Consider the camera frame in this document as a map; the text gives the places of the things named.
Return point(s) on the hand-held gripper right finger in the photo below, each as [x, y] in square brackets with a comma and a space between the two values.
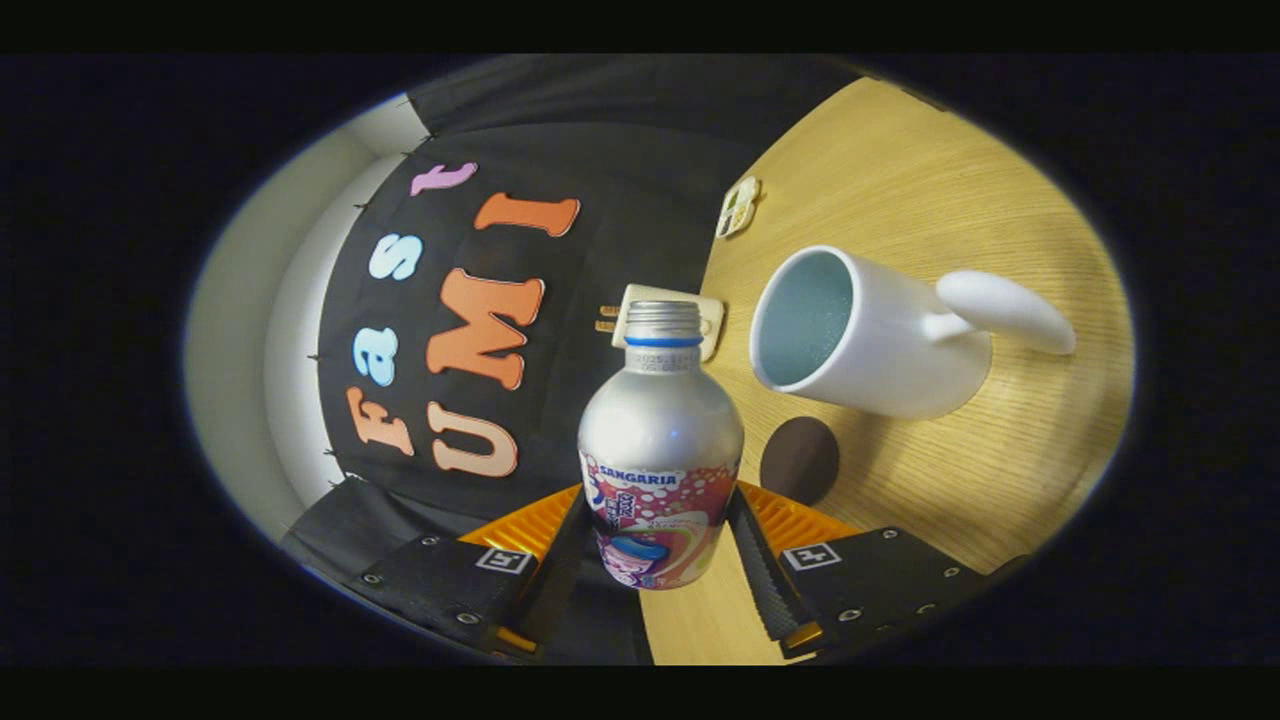
[765, 590]

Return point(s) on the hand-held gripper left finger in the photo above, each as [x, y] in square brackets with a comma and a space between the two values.
[555, 590]

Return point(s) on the dark brown round coaster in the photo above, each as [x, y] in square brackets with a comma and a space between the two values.
[800, 460]

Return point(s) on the silver juice bottle colourful label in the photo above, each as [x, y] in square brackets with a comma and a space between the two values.
[660, 430]

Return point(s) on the wooden table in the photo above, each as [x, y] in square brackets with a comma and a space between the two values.
[1000, 480]

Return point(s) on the white toaster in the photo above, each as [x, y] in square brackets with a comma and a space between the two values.
[708, 318]

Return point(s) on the white compartment sauce tray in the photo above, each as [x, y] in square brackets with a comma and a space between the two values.
[738, 207]

